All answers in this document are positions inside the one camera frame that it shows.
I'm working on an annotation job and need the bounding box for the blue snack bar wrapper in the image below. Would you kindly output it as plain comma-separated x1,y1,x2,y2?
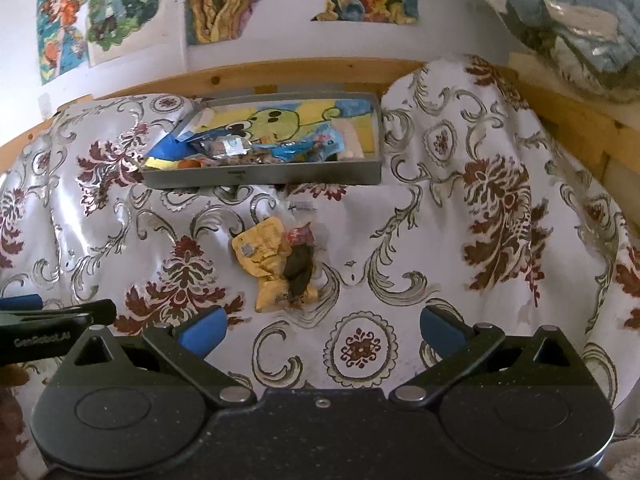
252,124,345,162

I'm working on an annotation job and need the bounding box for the wooden bed frame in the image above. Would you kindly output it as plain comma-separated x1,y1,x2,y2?
1,54,639,214

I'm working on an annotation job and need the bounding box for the blue plastic wrapper in tray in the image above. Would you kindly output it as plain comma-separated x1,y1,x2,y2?
146,133,198,162

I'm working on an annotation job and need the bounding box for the yellow snack packet dark fruit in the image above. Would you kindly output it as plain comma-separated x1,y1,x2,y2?
231,217,319,313

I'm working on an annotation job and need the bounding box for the orange mandarin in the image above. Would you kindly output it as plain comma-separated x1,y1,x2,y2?
178,158,201,169

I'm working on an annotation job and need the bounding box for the grey metal tray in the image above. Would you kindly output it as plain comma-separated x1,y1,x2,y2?
140,91,383,190

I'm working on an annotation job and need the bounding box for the red hair girl painting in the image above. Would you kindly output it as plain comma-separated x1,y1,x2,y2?
36,0,88,84

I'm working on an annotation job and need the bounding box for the frog drawing tray liner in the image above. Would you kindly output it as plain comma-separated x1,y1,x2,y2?
186,96,380,158

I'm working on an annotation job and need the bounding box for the plastic bag of clothes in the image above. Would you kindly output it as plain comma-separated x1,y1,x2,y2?
485,0,639,103

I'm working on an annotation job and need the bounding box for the clear wrapped pastry green label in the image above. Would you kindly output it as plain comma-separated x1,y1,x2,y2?
190,136,252,159

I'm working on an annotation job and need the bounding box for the person's left hand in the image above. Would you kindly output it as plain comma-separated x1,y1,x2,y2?
0,364,29,389

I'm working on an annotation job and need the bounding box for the blonde girl cartoon painting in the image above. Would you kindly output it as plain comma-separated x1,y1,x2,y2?
87,0,168,66

